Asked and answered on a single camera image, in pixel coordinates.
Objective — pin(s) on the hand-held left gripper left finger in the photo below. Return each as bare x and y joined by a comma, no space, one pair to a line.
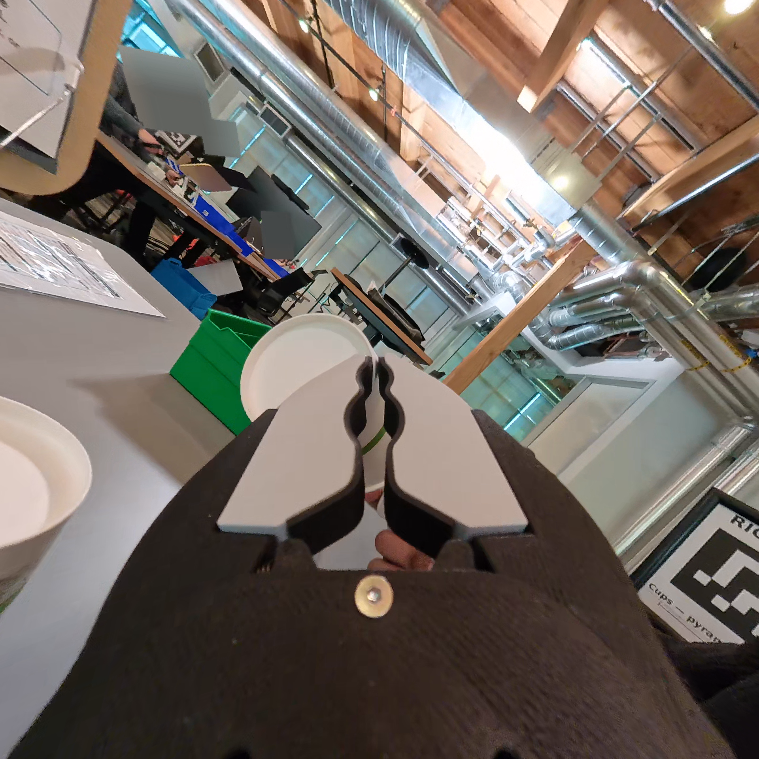
296,462

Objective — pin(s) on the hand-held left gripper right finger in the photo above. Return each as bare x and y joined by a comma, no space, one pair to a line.
456,462

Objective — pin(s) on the white paper cup green band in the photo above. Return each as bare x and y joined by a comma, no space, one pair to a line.
35,474
296,367

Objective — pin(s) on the green plastic bin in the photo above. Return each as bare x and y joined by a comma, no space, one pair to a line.
207,367

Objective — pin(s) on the person's right forearm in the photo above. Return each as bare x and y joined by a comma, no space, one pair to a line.
711,670

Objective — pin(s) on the grey desk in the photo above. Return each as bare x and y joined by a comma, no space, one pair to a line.
118,415

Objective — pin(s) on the wooden table black legs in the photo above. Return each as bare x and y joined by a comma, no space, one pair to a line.
350,286
264,270

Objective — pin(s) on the large blue plastic bin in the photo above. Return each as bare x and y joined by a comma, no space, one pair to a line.
178,284

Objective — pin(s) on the silver insulated pipes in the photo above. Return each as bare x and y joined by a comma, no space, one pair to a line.
646,278

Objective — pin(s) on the laminated paper sheet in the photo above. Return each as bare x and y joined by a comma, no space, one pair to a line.
71,278

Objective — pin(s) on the wooden document stand white base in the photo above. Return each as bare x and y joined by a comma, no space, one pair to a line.
92,118

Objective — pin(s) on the printed instruction sheet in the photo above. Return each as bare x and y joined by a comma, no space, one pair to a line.
47,18

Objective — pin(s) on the wooden support post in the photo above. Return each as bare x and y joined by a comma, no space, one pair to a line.
516,314

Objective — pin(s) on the silver spiral air duct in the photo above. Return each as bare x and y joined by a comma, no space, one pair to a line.
356,154

